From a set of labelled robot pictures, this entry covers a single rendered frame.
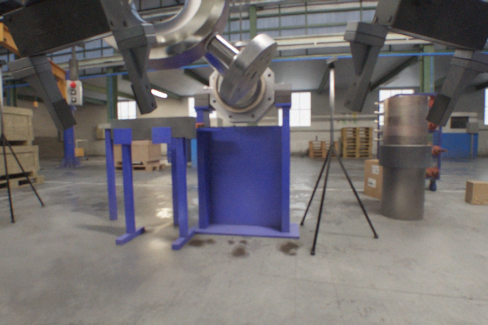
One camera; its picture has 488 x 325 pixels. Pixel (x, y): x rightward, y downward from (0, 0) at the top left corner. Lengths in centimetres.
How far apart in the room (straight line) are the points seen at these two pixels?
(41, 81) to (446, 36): 50
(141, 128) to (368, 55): 169
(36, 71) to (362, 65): 41
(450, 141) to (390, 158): 1105
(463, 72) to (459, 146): 1332
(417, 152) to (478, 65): 212
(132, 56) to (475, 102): 1584
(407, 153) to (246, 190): 139
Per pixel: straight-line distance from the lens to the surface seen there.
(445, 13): 38
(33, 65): 43
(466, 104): 1575
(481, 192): 365
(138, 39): 34
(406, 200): 260
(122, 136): 197
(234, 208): 213
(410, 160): 252
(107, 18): 35
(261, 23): 927
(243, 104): 179
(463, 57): 44
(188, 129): 175
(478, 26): 42
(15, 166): 553
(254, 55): 63
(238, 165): 206
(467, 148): 1389
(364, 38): 34
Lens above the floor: 69
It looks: 4 degrees down
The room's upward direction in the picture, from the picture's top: 1 degrees counter-clockwise
